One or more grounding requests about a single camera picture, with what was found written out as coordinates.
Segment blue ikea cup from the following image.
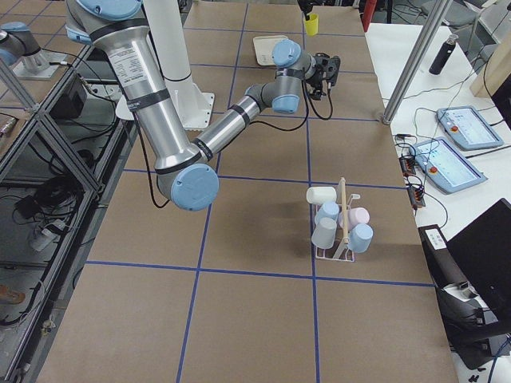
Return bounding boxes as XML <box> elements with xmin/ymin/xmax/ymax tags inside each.
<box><xmin>348</xmin><ymin>223</ymin><xmax>374</xmax><ymax>253</ymax></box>
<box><xmin>315</xmin><ymin>201</ymin><xmax>340</xmax><ymax>225</ymax></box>

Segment far teach pendant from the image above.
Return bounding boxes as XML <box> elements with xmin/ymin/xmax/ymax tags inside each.
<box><xmin>436</xmin><ymin>105</ymin><xmax>504</xmax><ymax>151</ymax></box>

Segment teach pendant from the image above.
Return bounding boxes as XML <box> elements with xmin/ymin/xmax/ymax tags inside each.
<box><xmin>436</xmin><ymin>105</ymin><xmax>504</xmax><ymax>151</ymax></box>
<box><xmin>410</xmin><ymin>137</ymin><xmax>487</xmax><ymax>194</ymax></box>

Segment beige plastic tray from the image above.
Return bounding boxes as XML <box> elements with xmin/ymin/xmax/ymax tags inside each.
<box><xmin>253</xmin><ymin>35</ymin><xmax>302</xmax><ymax>68</ymax></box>

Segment black laptop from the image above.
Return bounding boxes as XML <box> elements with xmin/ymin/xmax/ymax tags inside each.
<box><xmin>447</xmin><ymin>198</ymin><xmax>510</xmax><ymax>319</ymax></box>

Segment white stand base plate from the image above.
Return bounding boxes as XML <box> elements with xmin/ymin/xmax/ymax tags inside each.
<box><xmin>165</xmin><ymin>77</ymin><xmax>215</xmax><ymax>131</ymax></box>

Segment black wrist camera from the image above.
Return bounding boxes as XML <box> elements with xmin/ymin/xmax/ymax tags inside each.
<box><xmin>315</xmin><ymin>53</ymin><xmax>341</xmax><ymax>87</ymax></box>

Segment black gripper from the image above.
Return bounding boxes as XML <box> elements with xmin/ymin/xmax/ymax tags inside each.
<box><xmin>297</xmin><ymin>0</ymin><xmax>314</xmax><ymax>18</ymax></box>
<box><xmin>306</xmin><ymin>55</ymin><xmax>331</xmax><ymax>100</ymax></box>

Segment black water bottle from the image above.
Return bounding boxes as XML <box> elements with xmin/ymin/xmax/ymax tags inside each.
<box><xmin>429</xmin><ymin>34</ymin><xmax>459</xmax><ymax>75</ymax></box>

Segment white wire cup rack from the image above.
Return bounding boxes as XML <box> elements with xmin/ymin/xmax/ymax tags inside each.
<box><xmin>314</xmin><ymin>177</ymin><xmax>360</xmax><ymax>263</ymax></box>

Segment pale green ikea cup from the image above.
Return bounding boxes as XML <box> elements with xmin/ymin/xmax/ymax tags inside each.
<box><xmin>306</xmin><ymin>187</ymin><xmax>337</xmax><ymax>205</ymax></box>

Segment black usb hub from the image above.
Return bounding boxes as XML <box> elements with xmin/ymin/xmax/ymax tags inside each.
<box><xmin>398</xmin><ymin>156</ymin><xmax>417</xmax><ymax>176</ymax></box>

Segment yellow ikea cup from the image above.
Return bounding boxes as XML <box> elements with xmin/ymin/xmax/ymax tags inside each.
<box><xmin>303</xmin><ymin>14</ymin><xmax>319</xmax><ymax>37</ymax></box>

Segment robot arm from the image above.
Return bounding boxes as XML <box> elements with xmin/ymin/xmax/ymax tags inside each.
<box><xmin>65</xmin><ymin>1</ymin><xmax>340</xmax><ymax>211</ymax></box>

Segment cardboard box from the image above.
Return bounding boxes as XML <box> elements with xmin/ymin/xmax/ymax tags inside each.
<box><xmin>470</xmin><ymin>33</ymin><xmax>510</xmax><ymax>97</ymax></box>

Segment aluminium frame post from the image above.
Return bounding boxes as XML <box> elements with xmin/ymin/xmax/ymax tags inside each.
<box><xmin>382</xmin><ymin>0</ymin><xmax>452</xmax><ymax>125</ymax></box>

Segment pink ikea cup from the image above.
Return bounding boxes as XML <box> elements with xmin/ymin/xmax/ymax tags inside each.
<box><xmin>348</xmin><ymin>207</ymin><xmax>370</xmax><ymax>230</ymax></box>

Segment near teach pendant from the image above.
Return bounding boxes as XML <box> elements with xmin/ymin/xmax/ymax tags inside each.
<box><xmin>410</xmin><ymin>137</ymin><xmax>487</xmax><ymax>194</ymax></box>

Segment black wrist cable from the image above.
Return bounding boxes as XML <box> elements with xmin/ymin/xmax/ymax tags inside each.
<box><xmin>247</xmin><ymin>79</ymin><xmax>335</xmax><ymax>132</ymax></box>

